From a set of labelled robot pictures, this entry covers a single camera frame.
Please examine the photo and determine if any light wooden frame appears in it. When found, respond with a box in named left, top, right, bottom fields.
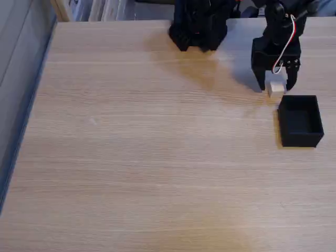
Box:
left=49, top=0, right=70, bottom=23

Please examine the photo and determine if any black open box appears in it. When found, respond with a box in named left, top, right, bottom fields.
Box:
left=277, top=94, right=325, bottom=148

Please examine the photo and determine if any white block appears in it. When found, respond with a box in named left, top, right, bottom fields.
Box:
left=268, top=81, right=286, bottom=98

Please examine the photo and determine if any dark blue object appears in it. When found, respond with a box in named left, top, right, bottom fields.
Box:
left=240, top=6, right=259, bottom=18

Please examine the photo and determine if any white and red cable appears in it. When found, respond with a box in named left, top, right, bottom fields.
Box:
left=272, top=14, right=298, bottom=75

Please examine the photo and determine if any black and blue object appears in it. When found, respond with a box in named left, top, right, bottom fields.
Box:
left=312, top=0, right=336, bottom=17

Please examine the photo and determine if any pale hanging fabric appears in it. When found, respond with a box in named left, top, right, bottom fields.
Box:
left=72, top=0, right=136, bottom=22

